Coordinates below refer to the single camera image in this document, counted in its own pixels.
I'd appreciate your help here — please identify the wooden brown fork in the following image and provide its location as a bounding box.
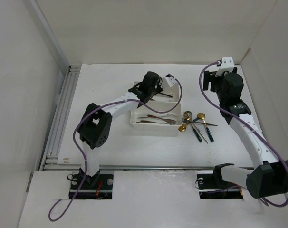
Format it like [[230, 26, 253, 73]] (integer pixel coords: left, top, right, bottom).
[[147, 114, 167, 119]]

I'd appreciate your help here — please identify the silver thin fork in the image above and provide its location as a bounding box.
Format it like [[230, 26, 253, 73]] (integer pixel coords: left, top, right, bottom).
[[138, 114, 177, 119]]

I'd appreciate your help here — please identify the rose gold fork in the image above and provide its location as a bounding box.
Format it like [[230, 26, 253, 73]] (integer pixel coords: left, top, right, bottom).
[[139, 120, 168, 124]]

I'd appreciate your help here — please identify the gold spoon green handle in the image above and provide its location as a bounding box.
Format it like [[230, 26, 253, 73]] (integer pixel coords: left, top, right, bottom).
[[197, 113, 214, 143]]

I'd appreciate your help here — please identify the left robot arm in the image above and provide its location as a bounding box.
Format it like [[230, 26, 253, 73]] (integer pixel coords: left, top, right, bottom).
[[73, 71, 166, 189]]

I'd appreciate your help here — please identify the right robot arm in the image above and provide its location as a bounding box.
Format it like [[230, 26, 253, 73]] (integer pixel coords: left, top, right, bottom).
[[200, 67, 288, 199]]

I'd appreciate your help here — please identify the white far container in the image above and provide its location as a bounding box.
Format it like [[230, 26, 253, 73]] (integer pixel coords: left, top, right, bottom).
[[127, 82, 178, 103]]

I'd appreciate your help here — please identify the white container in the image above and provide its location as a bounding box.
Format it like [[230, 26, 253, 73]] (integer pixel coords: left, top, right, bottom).
[[127, 82, 178, 103], [130, 101, 182, 127]]

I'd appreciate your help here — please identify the white near container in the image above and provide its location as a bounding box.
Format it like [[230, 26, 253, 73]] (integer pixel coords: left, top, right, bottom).
[[130, 101, 182, 127]]

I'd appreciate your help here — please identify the dark chopstick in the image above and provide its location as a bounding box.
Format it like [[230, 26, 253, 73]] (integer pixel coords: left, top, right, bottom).
[[194, 121, 218, 126]]

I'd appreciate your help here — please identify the silver knife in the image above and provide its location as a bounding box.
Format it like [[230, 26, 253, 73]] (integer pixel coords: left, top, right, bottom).
[[193, 122, 208, 144]]

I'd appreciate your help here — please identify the gold spoon low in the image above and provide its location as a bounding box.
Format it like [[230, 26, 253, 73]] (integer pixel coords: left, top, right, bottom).
[[178, 124, 187, 132]]

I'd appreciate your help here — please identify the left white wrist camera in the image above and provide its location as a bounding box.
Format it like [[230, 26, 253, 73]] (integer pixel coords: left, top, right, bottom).
[[161, 74, 177, 90]]

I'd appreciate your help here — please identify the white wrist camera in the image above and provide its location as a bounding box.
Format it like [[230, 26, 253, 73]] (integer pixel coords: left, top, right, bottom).
[[215, 57, 234, 77], [161, 74, 177, 90]]

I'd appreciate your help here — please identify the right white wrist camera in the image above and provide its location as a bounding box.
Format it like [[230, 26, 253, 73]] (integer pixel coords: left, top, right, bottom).
[[215, 57, 234, 77]]

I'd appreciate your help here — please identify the green-handled fork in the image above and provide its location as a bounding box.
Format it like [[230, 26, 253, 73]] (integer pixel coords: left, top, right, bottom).
[[182, 118, 202, 143]]

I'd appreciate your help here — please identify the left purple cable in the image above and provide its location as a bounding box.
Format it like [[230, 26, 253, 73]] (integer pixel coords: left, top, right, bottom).
[[48, 77, 184, 222]]

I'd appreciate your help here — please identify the purple cable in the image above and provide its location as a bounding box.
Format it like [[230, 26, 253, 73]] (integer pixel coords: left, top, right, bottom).
[[199, 60, 288, 207], [48, 77, 184, 222]]

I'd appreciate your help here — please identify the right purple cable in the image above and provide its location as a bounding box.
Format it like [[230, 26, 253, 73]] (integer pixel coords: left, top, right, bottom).
[[199, 60, 288, 207]]

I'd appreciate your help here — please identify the aluminium rail front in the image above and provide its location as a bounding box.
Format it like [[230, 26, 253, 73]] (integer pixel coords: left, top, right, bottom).
[[100, 165, 214, 171]]

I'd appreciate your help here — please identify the aluminium rail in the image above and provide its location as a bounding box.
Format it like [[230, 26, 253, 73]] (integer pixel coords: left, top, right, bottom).
[[100, 165, 214, 171], [38, 65, 81, 171]]

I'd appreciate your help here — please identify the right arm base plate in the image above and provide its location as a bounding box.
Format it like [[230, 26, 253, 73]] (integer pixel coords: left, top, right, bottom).
[[195, 173, 243, 200]]

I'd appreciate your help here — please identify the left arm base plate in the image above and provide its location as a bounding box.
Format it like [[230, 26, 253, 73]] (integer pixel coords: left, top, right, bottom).
[[67, 172, 114, 200]]

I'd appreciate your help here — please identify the aluminium rail left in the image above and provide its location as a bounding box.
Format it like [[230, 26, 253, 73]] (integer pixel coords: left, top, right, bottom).
[[38, 65, 81, 171]]

